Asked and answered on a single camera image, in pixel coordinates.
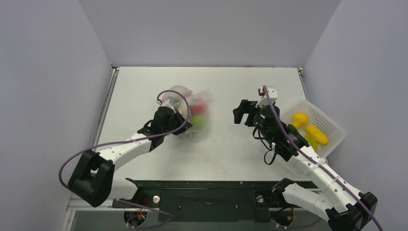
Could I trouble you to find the red fake apple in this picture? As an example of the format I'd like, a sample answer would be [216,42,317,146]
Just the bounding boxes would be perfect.
[190,98,207,115]

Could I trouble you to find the yellow fake pepper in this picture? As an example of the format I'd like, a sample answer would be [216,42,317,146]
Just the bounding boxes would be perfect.
[292,112,309,129]

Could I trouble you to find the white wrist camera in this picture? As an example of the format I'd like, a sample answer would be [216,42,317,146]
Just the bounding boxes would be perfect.
[157,99,175,111]
[255,86,278,108]

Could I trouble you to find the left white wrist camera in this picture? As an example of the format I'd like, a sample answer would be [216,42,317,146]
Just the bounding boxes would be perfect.
[157,99,175,111]

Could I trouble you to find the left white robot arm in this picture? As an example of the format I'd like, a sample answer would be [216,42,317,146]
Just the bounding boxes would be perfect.
[66,106,192,207]

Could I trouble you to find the yellow fake mango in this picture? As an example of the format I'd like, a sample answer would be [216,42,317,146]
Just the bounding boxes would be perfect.
[304,125,329,145]

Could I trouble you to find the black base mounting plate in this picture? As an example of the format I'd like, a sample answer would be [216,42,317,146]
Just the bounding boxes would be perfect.
[112,178,319,224]

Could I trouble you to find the green fake apple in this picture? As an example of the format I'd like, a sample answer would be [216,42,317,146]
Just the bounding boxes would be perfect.
[191,115,206,127]

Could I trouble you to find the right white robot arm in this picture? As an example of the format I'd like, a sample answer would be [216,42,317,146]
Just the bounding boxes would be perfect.
[233,100,382,231]

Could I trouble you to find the white plastic basket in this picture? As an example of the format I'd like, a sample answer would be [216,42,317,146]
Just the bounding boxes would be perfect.
[280,100,346,158]

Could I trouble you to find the clear plastic bag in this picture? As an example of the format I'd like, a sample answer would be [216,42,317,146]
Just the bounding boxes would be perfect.
[166,85,213,142]

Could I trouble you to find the yellow green star fruit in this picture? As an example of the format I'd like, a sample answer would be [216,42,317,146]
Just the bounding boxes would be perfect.
[304,133,319,152]

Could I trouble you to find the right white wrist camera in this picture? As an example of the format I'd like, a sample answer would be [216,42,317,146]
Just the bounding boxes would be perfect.
[255,86,278,108]

